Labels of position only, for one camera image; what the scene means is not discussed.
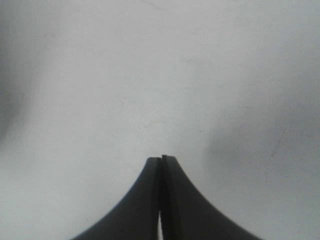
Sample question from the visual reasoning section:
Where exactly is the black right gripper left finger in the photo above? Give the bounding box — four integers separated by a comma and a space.
75, 157, 162, 240

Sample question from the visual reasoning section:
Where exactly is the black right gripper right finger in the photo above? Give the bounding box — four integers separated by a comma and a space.
160, 155, 258, 240

